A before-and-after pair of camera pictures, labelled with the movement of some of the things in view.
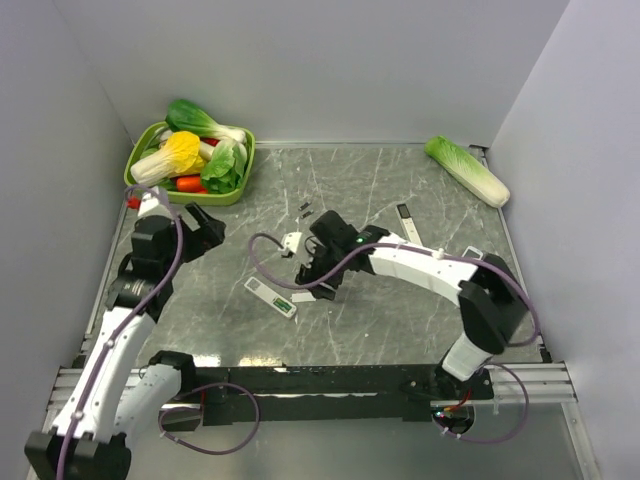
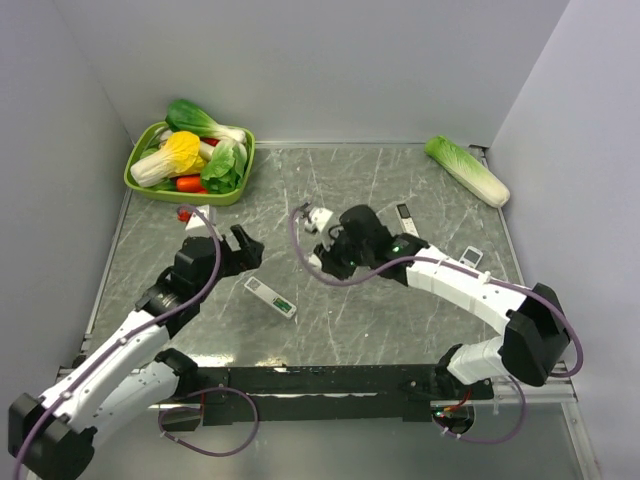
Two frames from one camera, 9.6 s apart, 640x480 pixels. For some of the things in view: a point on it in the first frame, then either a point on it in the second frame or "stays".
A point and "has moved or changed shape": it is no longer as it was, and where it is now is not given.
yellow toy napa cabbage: x=180 y=154 stays
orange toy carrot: x=190 y=184 stays
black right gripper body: x=323 y=263 → x=343 y=256
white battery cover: x=302 y=297 has moved or changed shape
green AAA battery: x=282 y=303 stays
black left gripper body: x=196 y=241 → x=233 y=262
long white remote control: x=284 y=305 stays
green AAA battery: x=283 y=306 stays
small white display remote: x=473 y=252 stays
